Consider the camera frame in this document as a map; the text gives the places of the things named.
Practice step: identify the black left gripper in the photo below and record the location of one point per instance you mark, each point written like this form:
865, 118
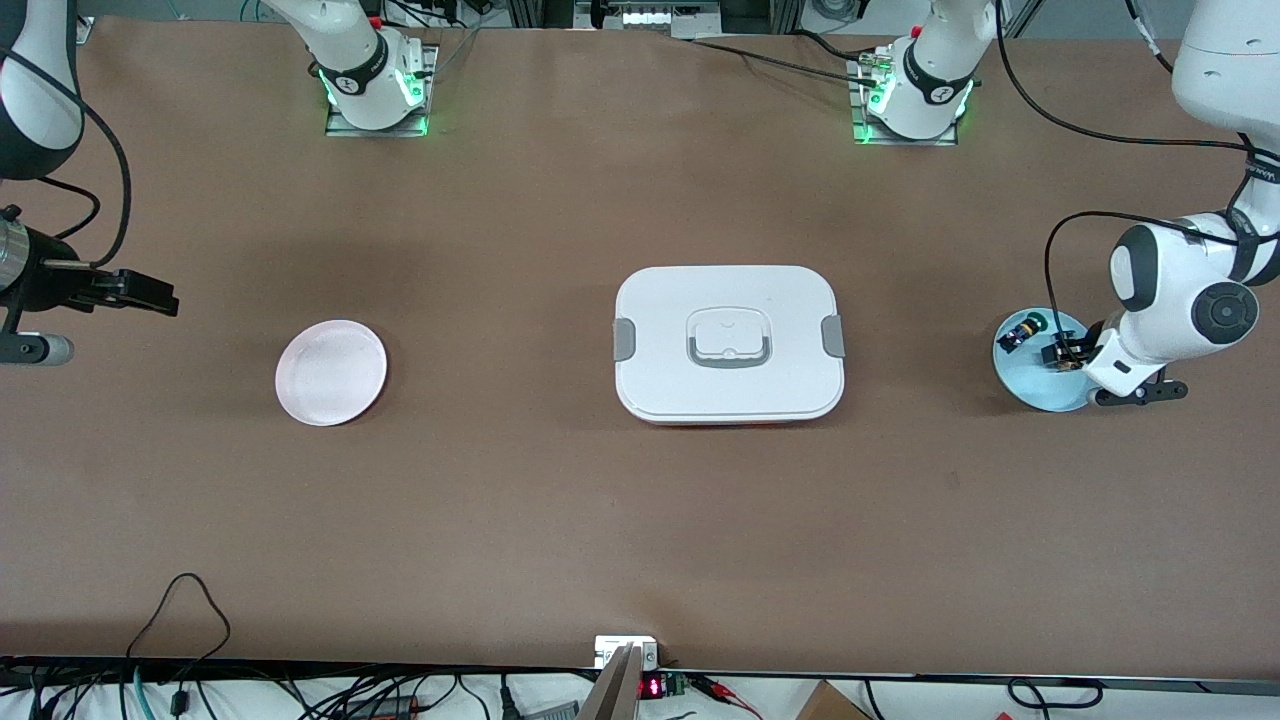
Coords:
1061, 352

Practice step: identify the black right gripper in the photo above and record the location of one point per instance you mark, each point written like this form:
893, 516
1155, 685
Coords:
52, 283

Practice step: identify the orange push-button switch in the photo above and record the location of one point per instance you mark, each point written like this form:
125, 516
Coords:
1070, 362

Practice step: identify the white lidded plastic box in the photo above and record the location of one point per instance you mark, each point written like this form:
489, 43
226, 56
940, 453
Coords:
660, 385

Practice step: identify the light blue round plate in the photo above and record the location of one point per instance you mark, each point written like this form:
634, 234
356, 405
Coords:
1030, 380

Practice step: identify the pink round plate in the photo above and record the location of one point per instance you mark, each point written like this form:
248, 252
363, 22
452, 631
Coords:
330, 375

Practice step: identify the brown cardboard piece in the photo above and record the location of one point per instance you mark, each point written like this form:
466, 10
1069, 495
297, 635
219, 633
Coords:
830, 705

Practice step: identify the red and black clip leads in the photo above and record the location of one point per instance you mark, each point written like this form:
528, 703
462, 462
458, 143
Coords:
715, 688

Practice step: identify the red digit display module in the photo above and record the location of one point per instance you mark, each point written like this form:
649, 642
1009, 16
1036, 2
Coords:
652, 688

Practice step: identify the grey lit equipment unit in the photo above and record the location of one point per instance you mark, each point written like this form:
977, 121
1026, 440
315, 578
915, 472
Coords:
650, 15

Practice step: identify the white socket block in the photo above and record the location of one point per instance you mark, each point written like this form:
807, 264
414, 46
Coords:
610, 648

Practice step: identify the grey aluminium profile bar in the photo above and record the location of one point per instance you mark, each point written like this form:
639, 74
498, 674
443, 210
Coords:
615, 690

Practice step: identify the green push-button switch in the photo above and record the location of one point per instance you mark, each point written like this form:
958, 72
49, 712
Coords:
1022, 333

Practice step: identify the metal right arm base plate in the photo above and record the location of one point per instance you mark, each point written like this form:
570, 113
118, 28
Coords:
345, 129

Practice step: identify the aluminium frame corner post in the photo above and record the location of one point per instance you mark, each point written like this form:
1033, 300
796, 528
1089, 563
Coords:
84, 30

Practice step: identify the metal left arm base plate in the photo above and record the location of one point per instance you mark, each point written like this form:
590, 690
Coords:
870, 139

